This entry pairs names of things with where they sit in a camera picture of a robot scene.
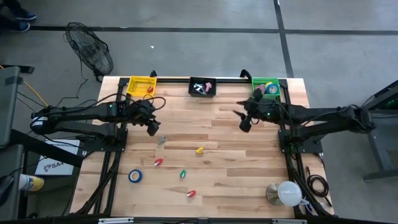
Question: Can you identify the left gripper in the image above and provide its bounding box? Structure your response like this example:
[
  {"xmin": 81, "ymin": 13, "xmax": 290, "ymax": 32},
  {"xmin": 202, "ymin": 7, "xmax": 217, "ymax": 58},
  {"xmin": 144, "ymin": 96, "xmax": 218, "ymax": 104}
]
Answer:
[{"xmin": 126, "ymin": 98, "xmax": 162, "ymax": 137}]

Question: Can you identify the black plastic basket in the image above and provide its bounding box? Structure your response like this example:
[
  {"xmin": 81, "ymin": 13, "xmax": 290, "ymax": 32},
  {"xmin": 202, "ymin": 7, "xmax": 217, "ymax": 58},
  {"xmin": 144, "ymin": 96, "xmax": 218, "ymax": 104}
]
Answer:
[{"xmin": 188, "ymin": 76, "xmax": 218, "ymax": 98}]

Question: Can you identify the white printed sheet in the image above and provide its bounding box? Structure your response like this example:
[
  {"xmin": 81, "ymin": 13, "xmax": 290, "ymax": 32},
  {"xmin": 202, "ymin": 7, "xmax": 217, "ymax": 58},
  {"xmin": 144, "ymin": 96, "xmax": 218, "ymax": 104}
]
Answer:
[{"xmin": 34, "ymin": 139, "xmax": 81, "ymax": 177}]

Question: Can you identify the black floor fan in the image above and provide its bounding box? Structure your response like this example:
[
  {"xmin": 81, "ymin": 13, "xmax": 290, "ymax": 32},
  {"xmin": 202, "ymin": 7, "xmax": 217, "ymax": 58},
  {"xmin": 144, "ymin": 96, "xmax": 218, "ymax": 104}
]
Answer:
[{"xmin": 63, "ymin": 21, "xmax": 114, "ymax": 82}]

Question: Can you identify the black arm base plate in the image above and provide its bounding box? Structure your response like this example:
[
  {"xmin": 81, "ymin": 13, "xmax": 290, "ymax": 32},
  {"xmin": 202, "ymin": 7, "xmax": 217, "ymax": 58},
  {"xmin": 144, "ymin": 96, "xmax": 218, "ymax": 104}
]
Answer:
[
  {"xmin": 81, "ymin": 136, "xmax": 127, "ymax": 153},
  {"xmin": 278, "ymin": 128, "xmax": 324, "ymax": 154}
]

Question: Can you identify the white globe table lamp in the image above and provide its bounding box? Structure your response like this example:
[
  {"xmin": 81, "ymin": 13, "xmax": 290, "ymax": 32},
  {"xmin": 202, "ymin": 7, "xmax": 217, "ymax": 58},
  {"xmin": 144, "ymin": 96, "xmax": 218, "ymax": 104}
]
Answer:
[{"xmin": 266, "ymin": 180, "xmax": 303, "ymax": 207}]

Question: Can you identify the black stand leg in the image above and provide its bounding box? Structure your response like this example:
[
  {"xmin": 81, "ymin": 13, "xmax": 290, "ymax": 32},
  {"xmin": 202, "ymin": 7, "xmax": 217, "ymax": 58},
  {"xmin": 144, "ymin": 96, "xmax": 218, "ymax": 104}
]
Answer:
[{"xmin": 9, "ymin": 128, "xmax": 86, "ymax": 169}]

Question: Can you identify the dark grey desk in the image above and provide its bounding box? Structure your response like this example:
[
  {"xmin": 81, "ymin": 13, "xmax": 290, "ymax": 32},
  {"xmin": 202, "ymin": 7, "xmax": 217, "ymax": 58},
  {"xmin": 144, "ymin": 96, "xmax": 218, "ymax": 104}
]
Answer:
[
  {"xmin": 0, "ymin": 65, "xmax": 22, "ymax": 149},
  {"xmin": 0, "ymin": 144, "xmax": 25, "ymax": 222}
]

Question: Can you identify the coiled black cable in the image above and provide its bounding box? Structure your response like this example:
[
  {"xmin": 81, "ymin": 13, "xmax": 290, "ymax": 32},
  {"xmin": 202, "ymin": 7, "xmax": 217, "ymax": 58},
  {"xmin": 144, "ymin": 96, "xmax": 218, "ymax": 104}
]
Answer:
[{"xmin": 306, "ymin": 166, "xmax": 333, "ymax": 208}]

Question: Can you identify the yellow white spray can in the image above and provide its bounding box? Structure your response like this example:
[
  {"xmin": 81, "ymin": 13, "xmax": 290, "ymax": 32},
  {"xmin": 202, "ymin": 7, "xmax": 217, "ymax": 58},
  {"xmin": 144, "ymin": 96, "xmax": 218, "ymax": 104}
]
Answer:
[{"xmin": 18, "ymin": 174, "xmax": 45, "ymax": 192}]

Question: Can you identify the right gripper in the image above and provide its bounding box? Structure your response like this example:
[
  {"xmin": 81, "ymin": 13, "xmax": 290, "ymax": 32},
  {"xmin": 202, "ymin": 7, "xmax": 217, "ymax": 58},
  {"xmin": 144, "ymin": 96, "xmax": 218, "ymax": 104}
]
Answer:
[{"xmin": 232, "ymin": 88, "xmax": 267, "ymax": 133}]

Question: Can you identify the person's foot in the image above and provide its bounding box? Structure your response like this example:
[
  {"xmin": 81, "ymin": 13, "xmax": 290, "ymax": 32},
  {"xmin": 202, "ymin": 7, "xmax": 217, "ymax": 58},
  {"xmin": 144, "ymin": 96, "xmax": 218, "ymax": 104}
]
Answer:
[
  {"xmin": 7, "ymin": 21, "xmax": 31, "ymax": 33},
  {"xmin": 12, "ymin": 9, "xmax": 37, "ymax": 21}
]

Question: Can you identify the black metal cart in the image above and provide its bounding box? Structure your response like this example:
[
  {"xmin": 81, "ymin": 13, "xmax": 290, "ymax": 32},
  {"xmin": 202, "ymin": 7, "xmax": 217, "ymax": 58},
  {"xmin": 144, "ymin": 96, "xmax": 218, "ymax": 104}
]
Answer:
[{"xmin": 341, "ymin": 79, "xmax": 398, "ymax": 181}]

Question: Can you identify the green plastic basket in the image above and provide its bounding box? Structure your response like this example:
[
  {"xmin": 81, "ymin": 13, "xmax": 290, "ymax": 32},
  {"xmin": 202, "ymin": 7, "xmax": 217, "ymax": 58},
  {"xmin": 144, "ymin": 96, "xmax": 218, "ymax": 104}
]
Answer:
[{"xmin": 251, "ymin": 77, "xmax": 282, "ymax": 99}]

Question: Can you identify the yellow extension cable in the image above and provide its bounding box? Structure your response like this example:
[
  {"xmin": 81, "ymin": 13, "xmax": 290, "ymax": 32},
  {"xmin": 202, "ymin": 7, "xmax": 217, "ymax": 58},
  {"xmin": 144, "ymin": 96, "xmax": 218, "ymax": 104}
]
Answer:
[{"xmin": 0, "ymin": 64, "xmax": 50, "ymax": 108}]

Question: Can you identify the yellow plastic basket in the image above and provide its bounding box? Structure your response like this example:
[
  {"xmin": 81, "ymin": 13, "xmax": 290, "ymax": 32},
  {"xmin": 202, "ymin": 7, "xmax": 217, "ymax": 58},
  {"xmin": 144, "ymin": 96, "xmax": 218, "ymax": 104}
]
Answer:
[{"xmin": 125, "ymin": 75, "xmax": 157, "ymax": 98}]

